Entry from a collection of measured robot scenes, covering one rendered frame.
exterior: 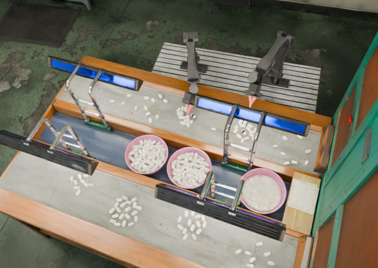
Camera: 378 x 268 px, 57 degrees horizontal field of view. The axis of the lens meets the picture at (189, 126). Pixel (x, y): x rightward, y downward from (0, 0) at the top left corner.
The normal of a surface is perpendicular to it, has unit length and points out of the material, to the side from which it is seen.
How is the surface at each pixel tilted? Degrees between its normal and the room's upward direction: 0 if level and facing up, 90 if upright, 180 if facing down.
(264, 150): 0
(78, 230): 0
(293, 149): 0
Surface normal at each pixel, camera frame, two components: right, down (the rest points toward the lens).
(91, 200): -0.07, -0.52
